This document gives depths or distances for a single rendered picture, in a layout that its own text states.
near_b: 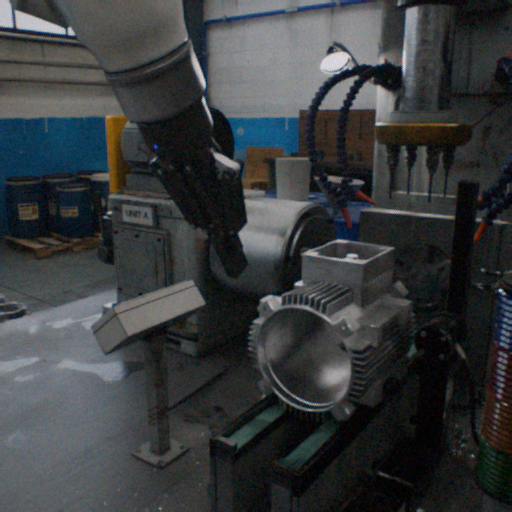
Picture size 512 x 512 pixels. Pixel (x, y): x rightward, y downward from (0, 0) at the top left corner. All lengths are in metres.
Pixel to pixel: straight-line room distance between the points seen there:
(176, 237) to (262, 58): 6.49
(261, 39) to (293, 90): 0.84
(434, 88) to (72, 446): 0.89
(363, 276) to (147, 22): 0.45
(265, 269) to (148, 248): 0.32
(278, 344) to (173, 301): 0.18
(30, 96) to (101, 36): 6.40
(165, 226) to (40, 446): 0.54
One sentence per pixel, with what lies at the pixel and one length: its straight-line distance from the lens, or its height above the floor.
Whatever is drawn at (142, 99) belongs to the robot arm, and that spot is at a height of 1.36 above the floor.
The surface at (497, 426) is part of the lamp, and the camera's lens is 0.51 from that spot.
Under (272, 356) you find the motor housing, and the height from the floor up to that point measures 0.99.
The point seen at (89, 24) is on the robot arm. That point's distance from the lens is 0.53.
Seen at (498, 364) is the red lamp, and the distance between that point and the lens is 0.49.
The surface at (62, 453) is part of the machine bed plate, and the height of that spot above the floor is 0.80.
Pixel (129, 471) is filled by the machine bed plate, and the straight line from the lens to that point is 0.94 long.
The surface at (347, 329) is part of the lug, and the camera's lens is 0.72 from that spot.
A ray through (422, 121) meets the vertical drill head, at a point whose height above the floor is 1.34.
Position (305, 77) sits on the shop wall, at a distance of 7.23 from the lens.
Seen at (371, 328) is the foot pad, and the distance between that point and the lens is 0.75.
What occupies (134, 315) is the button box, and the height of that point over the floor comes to 1.07.
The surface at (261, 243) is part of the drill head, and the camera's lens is 1.12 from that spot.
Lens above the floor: 1.35
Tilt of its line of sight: 15 degrees down
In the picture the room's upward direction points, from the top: straight up
